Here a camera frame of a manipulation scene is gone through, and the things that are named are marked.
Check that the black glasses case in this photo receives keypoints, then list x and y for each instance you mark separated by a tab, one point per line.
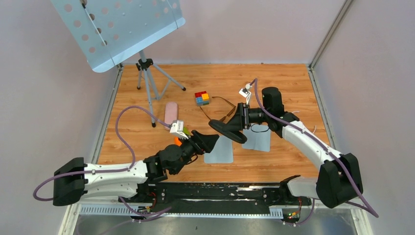
233	133

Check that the right blue cleaning cloth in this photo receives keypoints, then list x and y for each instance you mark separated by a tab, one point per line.
258	138

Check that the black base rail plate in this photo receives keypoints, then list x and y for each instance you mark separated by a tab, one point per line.
219	199

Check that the brown frame sunglasses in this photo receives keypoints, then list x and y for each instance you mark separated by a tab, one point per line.
219	108

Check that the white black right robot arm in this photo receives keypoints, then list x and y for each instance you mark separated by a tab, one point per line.
339	178

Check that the blue cleaning cloth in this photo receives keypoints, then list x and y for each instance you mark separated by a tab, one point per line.
222	153
258	138

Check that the colourful toy brick cube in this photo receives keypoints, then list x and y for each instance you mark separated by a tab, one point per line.
202	98

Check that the green toy brick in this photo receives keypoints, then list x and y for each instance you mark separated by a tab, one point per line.
186	131

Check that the left blue cleaning cloth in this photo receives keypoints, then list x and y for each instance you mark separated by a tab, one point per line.
222	153

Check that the perforated music stand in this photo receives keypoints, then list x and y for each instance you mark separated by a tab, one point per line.
110	31

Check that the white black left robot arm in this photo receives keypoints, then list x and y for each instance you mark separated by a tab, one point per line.
77	180

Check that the orange ring toy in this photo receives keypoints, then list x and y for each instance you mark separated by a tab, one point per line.
177	141

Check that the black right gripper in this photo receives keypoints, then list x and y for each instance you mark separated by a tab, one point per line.
241	120

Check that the pink glasses case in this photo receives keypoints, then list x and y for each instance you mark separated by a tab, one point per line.
171	112

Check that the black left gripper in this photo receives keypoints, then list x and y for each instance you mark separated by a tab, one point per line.
201	143

